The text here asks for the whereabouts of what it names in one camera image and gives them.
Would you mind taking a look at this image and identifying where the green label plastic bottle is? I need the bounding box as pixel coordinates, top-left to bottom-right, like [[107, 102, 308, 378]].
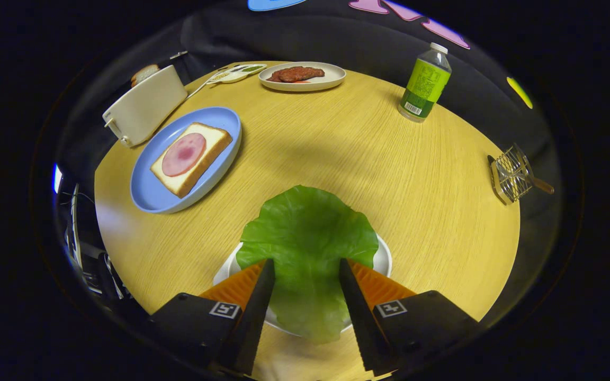
[[398, 42, 452, 123]]

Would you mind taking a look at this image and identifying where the metal wire basket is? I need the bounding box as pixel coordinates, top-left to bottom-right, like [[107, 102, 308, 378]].
[[488, 143, 536, 206]]

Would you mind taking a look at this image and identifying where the black backdrop cloth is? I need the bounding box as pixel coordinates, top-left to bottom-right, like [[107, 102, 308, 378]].
[[56, 0, 565, 175]]

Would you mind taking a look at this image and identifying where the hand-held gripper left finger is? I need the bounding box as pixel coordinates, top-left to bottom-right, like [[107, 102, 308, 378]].
[[146, 258, 276, 376]]

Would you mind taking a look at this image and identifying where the toasted bread slice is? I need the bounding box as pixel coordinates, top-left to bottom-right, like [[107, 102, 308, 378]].
[[130, 64, 161, 88]]

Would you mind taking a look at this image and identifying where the bread slice under ham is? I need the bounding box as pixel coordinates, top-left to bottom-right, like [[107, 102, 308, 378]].
[[150, 122, 233, 198]]

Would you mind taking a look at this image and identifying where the round white meat plate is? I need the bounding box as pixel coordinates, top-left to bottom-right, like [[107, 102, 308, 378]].
[[258, 61, 347, 92]]

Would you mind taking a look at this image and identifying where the white toaster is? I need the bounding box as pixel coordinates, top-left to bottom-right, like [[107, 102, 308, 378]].
[[102, 65, 188, 148]]

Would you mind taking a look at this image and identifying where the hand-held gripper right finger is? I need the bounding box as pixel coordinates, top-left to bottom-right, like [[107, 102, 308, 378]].
[[338, 258, 480, 377]]

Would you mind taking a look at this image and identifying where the blue plate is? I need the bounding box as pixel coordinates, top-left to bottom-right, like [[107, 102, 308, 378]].
[[130, 106, 243, 214]]

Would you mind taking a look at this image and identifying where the white divided condiment tray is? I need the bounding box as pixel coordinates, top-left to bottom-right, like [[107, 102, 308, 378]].
[[207, 63, 267, 85]]

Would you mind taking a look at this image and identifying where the green lettuce leaf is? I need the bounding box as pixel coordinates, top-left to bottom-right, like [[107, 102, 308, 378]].
[[236, 185, 379, 346]]

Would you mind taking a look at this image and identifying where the small white plate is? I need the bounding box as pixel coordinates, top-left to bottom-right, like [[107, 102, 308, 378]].
[[213, 233, 393, 338]]

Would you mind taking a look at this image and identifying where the white toaster cable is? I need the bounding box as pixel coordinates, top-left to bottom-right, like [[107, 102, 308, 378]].
[[185, 78, 217, 100]]

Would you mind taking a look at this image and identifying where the pink ham slice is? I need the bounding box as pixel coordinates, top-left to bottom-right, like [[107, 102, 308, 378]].
[[162, 132, 207, 177]]

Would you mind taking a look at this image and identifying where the wooden handled utensil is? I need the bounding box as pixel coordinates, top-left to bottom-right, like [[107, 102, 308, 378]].
[[517, 153, 555, 195]]

